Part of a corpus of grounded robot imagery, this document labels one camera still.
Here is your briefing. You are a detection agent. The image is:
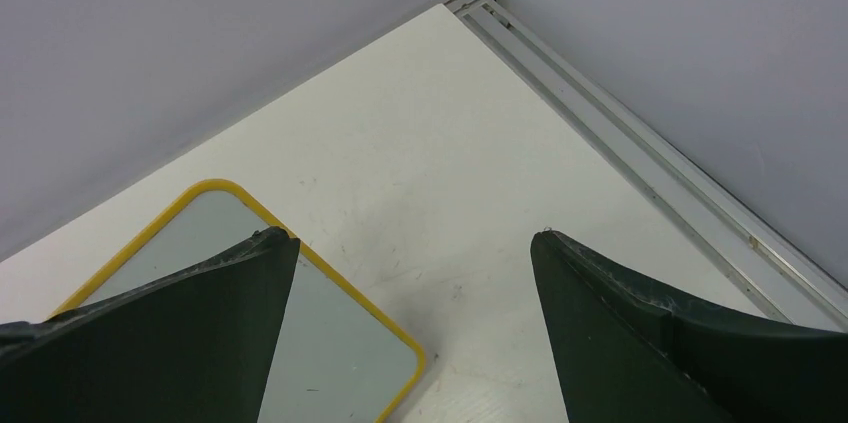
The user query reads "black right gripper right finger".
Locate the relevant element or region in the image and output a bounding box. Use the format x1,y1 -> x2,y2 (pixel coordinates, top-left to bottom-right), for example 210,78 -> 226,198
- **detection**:
530,230 -> 847,422

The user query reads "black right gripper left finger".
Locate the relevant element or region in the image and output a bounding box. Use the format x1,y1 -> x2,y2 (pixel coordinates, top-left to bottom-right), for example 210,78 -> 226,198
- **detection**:
1,227 -> 300,422

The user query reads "yellow framed whiteboard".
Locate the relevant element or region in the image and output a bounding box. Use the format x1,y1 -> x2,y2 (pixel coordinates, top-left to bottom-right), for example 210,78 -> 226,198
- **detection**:
57,179 -> 427,422

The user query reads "aluminium right side rail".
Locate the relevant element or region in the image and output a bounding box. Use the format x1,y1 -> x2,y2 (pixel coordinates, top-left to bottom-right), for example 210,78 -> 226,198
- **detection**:
443,0 -> 847,331

